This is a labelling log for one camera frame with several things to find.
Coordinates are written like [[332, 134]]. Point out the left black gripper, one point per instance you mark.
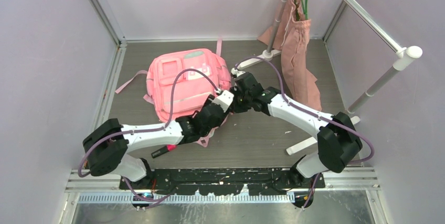
[[220, 119]]

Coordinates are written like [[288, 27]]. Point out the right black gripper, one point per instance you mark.
[[235, 107]]

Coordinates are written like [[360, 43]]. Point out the pink student backpack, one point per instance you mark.
[[178, 84]]

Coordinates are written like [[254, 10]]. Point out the pink capped black marker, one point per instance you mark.
[[163, 150]]

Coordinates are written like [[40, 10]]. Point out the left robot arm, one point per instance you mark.
[[107, 147]]

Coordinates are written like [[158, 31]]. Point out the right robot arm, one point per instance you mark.
[[337, 145]]

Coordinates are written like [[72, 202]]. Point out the pink hanging trousers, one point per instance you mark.
[[292, 40]]

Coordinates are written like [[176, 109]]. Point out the white metal clothes rack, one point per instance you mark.
[[406, 56]]

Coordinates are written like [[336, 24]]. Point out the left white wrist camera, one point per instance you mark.
[[224, 99]]

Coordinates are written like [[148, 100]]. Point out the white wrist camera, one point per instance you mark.
[[236, 73], [224, 99]]

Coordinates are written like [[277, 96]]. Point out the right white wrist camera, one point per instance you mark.
[[236, 73]]

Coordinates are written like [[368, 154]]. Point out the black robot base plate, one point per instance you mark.
[[226, 181]]

